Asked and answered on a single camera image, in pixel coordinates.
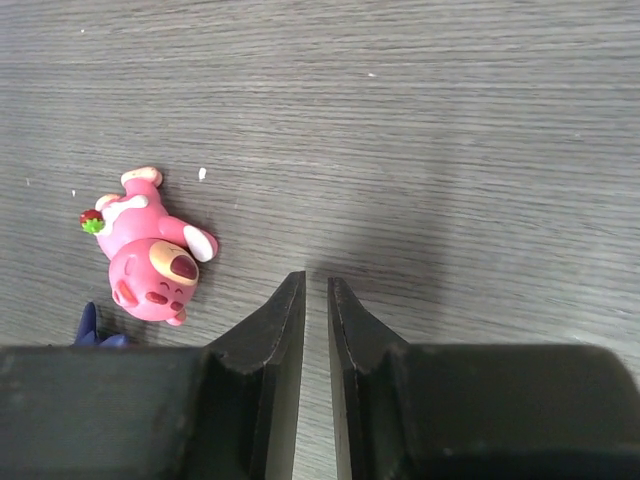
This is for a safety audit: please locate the pink pig toy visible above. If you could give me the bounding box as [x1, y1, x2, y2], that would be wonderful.
[79, 166, 218, 326]

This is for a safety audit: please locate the red yellow bird toy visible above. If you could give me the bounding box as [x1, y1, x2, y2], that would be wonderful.
[72, 302, 129, 348]

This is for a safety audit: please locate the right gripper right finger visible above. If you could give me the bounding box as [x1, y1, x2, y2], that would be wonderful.
[327, 278, 639, 479]

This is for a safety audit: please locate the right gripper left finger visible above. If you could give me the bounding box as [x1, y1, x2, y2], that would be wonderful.
[1, 272, 306, 479]

